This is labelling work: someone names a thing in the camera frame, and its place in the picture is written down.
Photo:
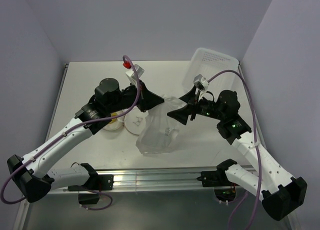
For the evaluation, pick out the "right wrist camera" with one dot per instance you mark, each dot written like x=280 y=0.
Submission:
x=201 y=83

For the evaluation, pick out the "white bra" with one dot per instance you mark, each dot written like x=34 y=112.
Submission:
x=160 y=131

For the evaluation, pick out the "aluminium mounting rail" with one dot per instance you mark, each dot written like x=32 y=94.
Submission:
x=150 y=180

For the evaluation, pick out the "white mesh laundry bag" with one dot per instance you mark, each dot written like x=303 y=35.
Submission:
x=134 y=122

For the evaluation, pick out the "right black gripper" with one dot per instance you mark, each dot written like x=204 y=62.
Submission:
x=193 y=100

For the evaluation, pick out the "white plastic tray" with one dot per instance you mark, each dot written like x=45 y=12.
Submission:
x=208 y=63

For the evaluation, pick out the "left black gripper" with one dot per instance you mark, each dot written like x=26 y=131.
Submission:
x=147 y=100

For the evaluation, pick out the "yellow bra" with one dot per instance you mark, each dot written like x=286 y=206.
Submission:
x=114 y=116

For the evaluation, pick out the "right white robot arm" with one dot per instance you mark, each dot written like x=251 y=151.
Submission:
x=278 y=190

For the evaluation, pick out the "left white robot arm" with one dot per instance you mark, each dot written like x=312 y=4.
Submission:
x=33 y=173

